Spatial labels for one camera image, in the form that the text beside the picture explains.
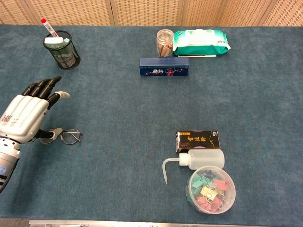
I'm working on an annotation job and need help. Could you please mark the thin black-framed eyeglasses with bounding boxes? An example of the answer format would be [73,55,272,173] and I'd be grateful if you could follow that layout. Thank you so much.
[39,128,83,145]

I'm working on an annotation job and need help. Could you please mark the yellow binder clip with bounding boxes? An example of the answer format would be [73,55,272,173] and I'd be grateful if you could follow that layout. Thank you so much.
[200,185,217,198]

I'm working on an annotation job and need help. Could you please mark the translucent wash bottle with spout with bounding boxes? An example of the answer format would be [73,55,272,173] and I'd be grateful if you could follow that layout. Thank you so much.
[161,149,225,185]

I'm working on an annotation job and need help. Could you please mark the long blue floral box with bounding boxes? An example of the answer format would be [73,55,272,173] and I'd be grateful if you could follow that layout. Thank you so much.
[139,57,190,77]

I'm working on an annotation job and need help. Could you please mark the teal binder clip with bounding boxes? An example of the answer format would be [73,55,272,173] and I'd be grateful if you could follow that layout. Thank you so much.
[190,176,206,190]

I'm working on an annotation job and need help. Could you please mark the clear plastic jar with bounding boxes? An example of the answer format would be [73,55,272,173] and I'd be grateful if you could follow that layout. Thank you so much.
[156,29,175,58]

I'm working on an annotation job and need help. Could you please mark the green white wet wipes pack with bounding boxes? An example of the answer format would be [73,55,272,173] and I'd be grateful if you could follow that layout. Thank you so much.
[172,28,232,57]

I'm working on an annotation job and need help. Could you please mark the blue felt table cloth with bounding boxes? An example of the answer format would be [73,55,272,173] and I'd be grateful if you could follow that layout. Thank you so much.
[0,24,303,224]

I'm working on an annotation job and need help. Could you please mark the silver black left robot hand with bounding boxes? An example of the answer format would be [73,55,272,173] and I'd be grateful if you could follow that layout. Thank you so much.
[0,76,71,144]

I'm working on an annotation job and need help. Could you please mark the clear round plastic cup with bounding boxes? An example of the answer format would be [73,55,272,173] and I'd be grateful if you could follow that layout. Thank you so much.
[185,165,236,215]

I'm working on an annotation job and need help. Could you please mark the black box with gold characters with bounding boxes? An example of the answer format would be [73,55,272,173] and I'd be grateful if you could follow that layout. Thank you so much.
[175,130,221,154]

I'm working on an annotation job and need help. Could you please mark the black mesh pen holder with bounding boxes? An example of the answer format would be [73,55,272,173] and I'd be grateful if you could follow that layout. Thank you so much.
[42,30,81,70]

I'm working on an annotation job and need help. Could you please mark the clear tube with red cap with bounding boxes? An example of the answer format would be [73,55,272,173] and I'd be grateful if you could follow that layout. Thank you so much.
[41,18,60,38]

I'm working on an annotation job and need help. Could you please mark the pink binder clip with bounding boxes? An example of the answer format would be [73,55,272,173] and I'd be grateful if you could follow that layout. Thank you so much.
[196,196,213,211]
[213,179,230,191]
[210,197,224,212]

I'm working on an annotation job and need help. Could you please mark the white and green box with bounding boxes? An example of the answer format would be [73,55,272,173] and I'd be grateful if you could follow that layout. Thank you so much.
[44,36,66,51]

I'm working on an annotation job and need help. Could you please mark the aluminium rail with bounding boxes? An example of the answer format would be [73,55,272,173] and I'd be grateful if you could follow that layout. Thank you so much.
[28,219,272,227]

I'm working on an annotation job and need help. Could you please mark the woven rattan folding screen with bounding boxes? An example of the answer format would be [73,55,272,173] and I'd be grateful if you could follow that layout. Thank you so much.
[0,0,303,27]

